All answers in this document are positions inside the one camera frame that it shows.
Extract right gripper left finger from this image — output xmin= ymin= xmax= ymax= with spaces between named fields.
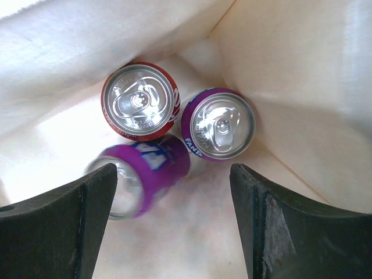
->
xmin=1 ymin=163 xmax=117 ymax=278

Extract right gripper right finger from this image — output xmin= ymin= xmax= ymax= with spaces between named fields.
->
xmin=230 ymin=163 xmax=371 ymax=278

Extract purple can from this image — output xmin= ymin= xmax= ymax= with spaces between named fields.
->
xmin=84 ymin=134 xmax=191 ymax=220
xmin=180 ymin=87 xmax=256 ymax=162

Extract red can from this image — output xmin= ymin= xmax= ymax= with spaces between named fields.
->
xmin=101 ymin=62 xmax=181 ymax=141

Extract beige canvas bag orange handles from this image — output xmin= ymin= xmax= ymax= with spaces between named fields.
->
xmin=1 ymin=1 xmax=371 ymax=278

